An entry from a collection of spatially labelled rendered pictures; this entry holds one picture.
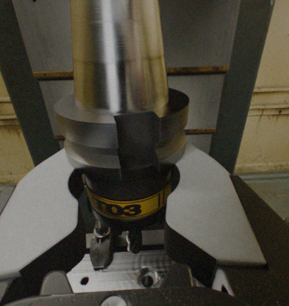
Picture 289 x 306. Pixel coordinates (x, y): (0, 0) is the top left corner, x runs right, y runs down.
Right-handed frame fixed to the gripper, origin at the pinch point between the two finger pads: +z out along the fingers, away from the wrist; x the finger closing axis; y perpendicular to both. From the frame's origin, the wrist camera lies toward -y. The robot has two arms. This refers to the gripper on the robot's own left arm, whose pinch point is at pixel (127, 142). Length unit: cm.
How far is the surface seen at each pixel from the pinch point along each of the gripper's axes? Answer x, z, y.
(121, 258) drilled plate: -3.2, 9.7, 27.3
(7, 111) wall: -59, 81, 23
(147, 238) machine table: 1.6, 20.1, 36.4
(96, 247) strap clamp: -7.4, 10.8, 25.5
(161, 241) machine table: 4.8, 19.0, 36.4
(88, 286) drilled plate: -8.1, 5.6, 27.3
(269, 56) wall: 58, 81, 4
